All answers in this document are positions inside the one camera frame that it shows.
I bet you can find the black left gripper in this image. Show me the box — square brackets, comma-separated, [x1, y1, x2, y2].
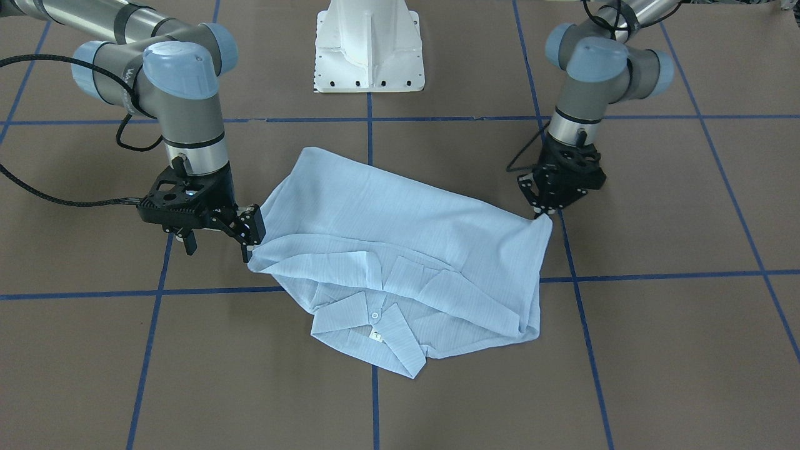
[517, 141, 608, 217]

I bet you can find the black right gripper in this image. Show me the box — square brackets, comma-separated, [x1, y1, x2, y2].
[137, 164, 266, 262]

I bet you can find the light blue button-up shirt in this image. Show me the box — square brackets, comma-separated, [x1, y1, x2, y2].
[248, 146, 553, 378]

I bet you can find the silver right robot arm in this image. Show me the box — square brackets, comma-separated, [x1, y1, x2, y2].
[2, 1, 266, 262]

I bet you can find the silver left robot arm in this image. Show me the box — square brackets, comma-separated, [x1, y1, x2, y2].
[517, 1, 682, 217]

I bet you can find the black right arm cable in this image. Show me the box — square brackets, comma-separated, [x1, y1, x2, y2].
[0, 54, 164, 208]

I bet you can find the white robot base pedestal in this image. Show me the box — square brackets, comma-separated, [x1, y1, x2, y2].
[312, 1, 426, 94]

